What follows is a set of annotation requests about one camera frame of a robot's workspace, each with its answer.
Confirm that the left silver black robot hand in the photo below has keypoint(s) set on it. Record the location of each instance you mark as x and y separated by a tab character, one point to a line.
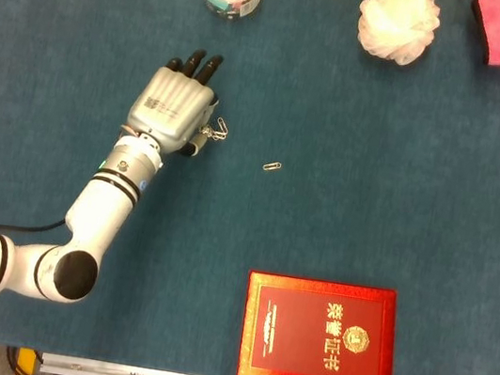
170	106

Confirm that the silver bead chain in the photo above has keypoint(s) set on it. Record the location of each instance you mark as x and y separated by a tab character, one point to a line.
205	132

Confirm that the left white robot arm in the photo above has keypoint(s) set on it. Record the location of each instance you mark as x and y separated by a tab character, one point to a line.
99	206

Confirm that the blue felt table cover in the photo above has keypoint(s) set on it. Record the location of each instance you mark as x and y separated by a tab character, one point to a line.
376	169

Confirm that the white mesh bath pouf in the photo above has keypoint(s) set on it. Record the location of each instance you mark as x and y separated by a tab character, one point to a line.
397	23

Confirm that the red gold certificate folder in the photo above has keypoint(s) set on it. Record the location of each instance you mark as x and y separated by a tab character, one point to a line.
319	336

